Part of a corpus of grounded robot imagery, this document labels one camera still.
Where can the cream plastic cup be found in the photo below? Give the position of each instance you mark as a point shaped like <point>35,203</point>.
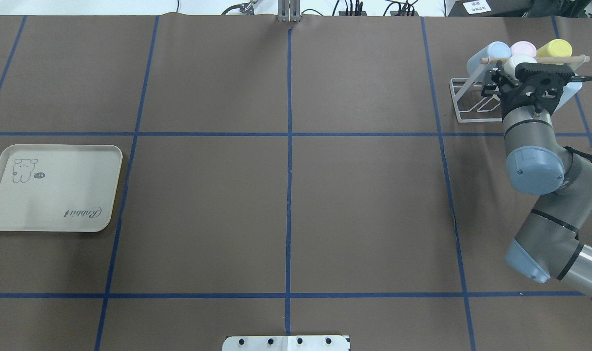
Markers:
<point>510,65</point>

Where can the yellow plastic cup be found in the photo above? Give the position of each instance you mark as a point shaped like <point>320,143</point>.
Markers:
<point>554,49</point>

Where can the blue cup front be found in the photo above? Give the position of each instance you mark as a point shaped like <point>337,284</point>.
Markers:
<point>568,92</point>

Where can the pink plastic cup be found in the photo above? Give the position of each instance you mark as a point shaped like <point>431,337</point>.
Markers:
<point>524,47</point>

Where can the aluminium frame post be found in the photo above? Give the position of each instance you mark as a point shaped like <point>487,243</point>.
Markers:
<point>289,11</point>

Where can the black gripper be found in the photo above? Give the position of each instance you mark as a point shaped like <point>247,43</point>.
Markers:
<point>495,84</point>

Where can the cream serving tray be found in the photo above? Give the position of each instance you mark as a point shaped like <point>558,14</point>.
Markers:
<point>58,188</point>

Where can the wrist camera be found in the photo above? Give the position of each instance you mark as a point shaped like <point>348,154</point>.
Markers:
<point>544,80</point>

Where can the wooden rack dowel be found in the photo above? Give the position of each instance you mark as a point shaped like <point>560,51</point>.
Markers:
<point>581,59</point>

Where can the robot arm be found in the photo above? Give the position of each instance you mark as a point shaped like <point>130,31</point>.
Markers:
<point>547,244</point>

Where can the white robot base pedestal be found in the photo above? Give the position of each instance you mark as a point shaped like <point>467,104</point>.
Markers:
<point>287,343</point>

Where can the white wire cup rack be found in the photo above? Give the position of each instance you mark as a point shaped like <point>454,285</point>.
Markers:
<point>469,104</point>

